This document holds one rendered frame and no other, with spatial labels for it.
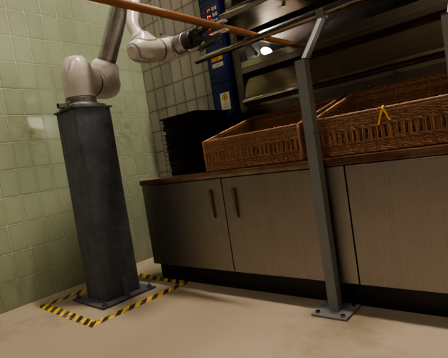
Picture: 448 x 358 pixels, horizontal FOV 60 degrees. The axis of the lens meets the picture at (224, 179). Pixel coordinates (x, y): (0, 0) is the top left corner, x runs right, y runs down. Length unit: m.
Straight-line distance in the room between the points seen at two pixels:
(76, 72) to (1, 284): 1.19
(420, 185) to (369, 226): 0.23
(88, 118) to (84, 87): 0.17
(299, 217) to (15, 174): 1.59
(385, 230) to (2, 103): 2.04
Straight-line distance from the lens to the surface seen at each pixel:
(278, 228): 1.67
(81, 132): 2.06
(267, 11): 2.27
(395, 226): 1.46
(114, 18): 2.35
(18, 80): 2.57
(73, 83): 2.15
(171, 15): 1.58
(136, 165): 2.86
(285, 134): 1.64
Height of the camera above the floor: 0.65
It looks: 3 degrees down
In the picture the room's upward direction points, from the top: 9 degrees counter-clockwise
